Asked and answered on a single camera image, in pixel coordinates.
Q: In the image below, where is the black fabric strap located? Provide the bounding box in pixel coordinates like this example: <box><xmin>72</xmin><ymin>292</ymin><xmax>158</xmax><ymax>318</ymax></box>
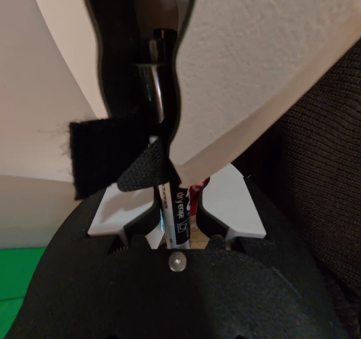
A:
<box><xmin>69</xmin><ymin>117</ymin><xmax>181</xmax><ymax>201</ymax></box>

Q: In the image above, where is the black dry erase marker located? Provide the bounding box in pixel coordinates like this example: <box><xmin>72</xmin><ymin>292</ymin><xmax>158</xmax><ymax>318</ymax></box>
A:
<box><xmin>137</xmin><ymin>28</ymin><xmax>193</xmax><ymax>250</ymax></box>

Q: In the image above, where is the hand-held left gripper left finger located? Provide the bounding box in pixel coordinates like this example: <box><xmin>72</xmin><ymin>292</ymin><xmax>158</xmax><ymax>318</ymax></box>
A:
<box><xmin>87</xmin><ymin>182</ymin><xmax>160</xmax><ymax>245</ymax></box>

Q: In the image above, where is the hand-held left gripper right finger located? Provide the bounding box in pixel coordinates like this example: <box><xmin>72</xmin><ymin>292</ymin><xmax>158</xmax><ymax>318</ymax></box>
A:
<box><xmin>197</xmin><ymin>163</ymin><xmax>268</xmax><ymax>250</ymax></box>

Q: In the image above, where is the green plastic bin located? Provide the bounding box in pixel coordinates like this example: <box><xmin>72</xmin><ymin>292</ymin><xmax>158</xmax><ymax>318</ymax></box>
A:
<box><xmin>0</xmin><ymin>247</ymin><xmax>47</xmax><ymax>339</ymax></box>

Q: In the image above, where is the red dry erase marker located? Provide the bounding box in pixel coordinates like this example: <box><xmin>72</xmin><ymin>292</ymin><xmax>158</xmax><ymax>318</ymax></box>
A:
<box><xmin>189</xmin><ymin>177</ymin><xmax>210</xmax><ymax>225</ymax></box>

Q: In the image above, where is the person's black sweater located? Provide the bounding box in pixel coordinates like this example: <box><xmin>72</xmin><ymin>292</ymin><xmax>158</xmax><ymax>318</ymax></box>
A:
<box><xmin>234</xmin><ymin>38</ymin><xmax>361</xmax><ymax>289</ymax></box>

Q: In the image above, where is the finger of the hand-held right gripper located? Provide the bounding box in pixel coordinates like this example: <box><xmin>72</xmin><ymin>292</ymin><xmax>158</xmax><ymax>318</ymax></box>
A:
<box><xmin>28</xmin><ymin>0</ymin><xmax>149</xmax><ymax>120</ymax></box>
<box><xmin>169</xmin><ymin>0</ymin><xmax>361</xmax><ymax>188</ymax></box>

